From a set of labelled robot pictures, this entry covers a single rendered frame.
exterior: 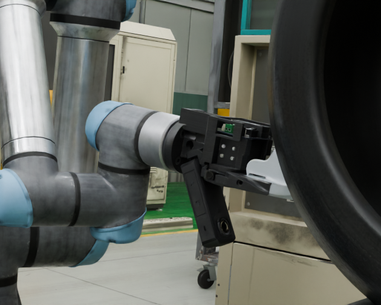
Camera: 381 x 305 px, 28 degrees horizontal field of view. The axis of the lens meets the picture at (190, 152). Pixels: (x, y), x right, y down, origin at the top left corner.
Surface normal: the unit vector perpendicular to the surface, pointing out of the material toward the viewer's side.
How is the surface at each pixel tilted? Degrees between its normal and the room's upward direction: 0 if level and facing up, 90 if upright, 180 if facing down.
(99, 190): 64
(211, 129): 90
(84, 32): 139
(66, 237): 91
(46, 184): 56
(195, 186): 90
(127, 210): 97
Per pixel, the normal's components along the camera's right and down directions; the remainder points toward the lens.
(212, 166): -0.80, -0.06
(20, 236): 0.47, 0.01
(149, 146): -0.63, 0.18
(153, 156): -0.62, 0.46
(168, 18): 0.74, 0.09
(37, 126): 0.51, -0.44
